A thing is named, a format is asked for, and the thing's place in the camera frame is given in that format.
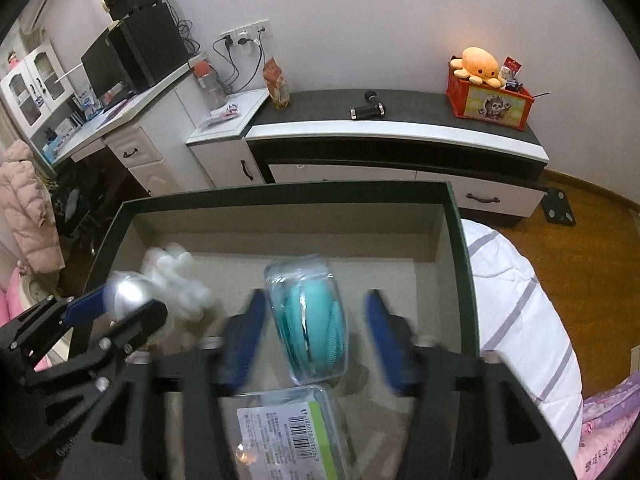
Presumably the white desk with drawers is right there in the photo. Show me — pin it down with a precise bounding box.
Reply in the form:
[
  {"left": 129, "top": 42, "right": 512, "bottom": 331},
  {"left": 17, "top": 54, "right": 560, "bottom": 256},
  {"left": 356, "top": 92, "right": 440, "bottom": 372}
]
[{"left": 52, "top": 63, "right": 268, "bottom": 196}]

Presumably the black white TV cabinet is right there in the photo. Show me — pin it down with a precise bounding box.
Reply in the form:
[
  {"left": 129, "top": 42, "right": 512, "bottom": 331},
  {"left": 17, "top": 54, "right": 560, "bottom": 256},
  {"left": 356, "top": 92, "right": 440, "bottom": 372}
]
[{"left": 245, "top": 89, "right": 549, "bottom": 226}]

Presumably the red picture storage box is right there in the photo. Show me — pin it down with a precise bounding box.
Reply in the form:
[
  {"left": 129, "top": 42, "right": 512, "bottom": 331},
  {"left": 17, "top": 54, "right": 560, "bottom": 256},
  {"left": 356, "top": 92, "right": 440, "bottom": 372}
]
[{"left": 446, "top": 72, "right": 535, "bottom": 131}]

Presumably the black massage gun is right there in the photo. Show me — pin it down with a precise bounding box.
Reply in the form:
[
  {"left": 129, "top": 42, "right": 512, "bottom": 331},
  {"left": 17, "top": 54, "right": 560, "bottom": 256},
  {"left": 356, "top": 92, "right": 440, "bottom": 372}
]
[{"left": 349, "top": 90, "right": 386, "bottom": 122}]

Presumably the clear box with barcode label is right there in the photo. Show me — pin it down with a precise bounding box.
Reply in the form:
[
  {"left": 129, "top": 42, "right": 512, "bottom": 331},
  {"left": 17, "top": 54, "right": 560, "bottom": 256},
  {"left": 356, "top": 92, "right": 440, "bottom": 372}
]
[{"left": 226, "top": 385, "right": 350, "bottom": 479}]

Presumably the orange-lid water bottle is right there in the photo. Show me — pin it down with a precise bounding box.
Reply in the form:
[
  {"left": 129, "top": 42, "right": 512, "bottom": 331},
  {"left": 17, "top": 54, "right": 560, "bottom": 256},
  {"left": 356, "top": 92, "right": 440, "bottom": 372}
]
[{"left": 192, "top": 60, "right": 228, "bottom": 110}]

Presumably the pink floral quilt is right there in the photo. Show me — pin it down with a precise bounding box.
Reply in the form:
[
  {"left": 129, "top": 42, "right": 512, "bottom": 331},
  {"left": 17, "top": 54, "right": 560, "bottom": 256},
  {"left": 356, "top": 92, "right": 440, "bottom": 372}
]
[{"left": 574, "top": 372, "right": 639, "bottom": 479}]

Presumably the black bathroom scale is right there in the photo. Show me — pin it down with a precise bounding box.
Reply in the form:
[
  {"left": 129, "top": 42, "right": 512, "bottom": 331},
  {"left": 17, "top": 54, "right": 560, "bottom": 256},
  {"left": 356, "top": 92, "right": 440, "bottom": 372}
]
[{"left": 541, "top": 188, "right": 576, "bottom": 226}]

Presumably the teal item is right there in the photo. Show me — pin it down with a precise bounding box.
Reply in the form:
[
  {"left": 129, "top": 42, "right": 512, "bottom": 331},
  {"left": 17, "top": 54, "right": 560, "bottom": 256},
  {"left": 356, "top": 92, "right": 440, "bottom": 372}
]
[{"left": 265, "top": 255, "right": 348, "bottom": 386}]

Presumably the black computer monitor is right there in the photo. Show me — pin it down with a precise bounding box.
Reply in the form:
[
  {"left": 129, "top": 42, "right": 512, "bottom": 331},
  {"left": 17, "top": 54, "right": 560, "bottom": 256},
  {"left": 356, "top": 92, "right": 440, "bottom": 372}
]
[{"left": 81, "top": 29, "right": 134, "bottom": 110}]

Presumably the wall power strip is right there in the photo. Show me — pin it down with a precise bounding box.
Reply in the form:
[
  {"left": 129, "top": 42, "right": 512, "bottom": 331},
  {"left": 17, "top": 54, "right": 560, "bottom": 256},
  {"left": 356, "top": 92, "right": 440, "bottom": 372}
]
[{"left": 220, "top": 20, "right": 272, "bottom": 44}]

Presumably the silver pearl ball toy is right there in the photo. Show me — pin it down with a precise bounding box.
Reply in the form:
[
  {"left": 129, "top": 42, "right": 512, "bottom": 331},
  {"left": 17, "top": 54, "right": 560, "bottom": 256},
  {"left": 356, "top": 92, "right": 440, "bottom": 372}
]
[{"left": 103, "top": 271, "right": 155, "bottom": 322}]

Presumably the snack bag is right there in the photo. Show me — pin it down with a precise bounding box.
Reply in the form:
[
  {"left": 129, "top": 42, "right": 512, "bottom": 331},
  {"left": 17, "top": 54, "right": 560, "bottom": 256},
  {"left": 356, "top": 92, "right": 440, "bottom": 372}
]
[{"left": 262, "top": 58, "right": 291, "bottom": 110}]

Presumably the black computer tower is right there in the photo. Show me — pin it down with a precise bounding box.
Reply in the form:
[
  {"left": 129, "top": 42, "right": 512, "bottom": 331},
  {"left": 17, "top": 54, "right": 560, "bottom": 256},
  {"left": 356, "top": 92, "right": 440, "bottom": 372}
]
[{"left": 108, "top": 3, "right": 189, "bottom": 93}]

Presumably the green and pink storage box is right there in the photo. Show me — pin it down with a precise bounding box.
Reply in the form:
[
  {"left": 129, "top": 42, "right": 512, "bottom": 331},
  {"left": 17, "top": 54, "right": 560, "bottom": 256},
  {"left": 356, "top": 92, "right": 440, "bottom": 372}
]
[{"left": 86, "top": 181, "right": 480, "bottom": 479}]

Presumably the white wall cabinet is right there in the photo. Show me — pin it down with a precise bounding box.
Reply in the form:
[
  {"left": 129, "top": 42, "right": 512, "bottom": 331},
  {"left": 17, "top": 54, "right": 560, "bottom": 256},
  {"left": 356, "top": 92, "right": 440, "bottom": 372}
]
[{"left": 1, "top": 40, "right": 74, "bottom": 139}]

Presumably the orange octopus plush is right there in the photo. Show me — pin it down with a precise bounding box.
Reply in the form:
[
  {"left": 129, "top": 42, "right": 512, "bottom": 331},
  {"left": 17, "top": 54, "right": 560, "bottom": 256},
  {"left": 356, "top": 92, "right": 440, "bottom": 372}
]
[{"left": 449, "top": 47, "right": 506, "bottom": 89}]

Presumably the pink puffer jacket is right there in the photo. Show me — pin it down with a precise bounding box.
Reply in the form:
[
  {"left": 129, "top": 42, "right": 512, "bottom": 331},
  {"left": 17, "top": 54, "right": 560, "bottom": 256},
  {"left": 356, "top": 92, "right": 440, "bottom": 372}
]
[{"left": 1, "top": 140, "right": 65, "bottom": 274}]

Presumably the white plush toy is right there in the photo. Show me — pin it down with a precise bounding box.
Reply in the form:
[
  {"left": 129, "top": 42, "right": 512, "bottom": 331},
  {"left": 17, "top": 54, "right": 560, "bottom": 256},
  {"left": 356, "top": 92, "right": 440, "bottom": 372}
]
[{"left": 141, "top": 244, "right": 214, "bottom": 323}]

